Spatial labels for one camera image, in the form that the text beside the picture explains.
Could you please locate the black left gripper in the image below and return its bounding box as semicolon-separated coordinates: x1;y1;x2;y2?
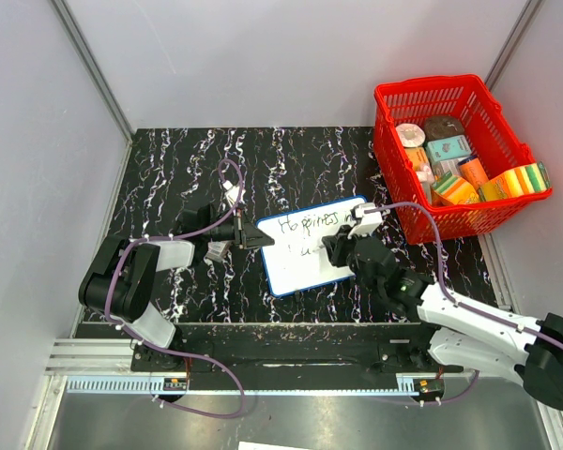
203;208;274;250

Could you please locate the blue framed whiteboard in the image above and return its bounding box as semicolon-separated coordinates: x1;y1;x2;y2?
257;196;367;297

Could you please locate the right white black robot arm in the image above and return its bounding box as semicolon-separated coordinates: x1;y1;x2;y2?
322;226;563;412

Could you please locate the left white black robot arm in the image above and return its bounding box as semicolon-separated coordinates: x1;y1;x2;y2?
78;204;275;371

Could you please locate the orange pink package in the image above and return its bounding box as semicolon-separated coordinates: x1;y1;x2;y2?
403;146;429;172

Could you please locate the green yellow sponge box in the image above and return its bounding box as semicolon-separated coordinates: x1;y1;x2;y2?
432;172;479;206

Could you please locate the white tape roll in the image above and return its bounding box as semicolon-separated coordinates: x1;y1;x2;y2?
395;123;426;148

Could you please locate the teal box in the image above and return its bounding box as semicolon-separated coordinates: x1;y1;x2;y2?
425;135;472;164

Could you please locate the white grey box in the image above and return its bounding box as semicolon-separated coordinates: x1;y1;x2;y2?
432;157;464;177

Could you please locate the orange cylinder package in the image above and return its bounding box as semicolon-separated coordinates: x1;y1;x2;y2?
458;156;489;189

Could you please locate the brown round item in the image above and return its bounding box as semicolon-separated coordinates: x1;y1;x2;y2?
423;115;464;141

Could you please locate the white paper sheet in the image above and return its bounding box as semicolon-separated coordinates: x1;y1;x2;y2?
237;442;304;450

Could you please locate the yellow orange sponge pack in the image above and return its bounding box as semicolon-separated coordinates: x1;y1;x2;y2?
479;161;551;202

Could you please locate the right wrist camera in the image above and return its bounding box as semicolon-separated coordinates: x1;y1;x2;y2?
348;202;383;238

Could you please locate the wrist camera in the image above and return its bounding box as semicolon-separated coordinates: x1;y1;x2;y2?
348;202;383;238
222;180;245;207

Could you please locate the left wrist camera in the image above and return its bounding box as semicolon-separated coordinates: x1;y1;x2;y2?
222;180;245;207

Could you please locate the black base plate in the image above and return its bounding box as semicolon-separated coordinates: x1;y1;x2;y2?
129;322;464;376

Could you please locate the aluminium rail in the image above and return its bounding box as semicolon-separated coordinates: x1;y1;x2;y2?
44;339;137;374

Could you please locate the white slotted cable duct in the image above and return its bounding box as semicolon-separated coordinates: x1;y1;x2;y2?
66;374;421;397

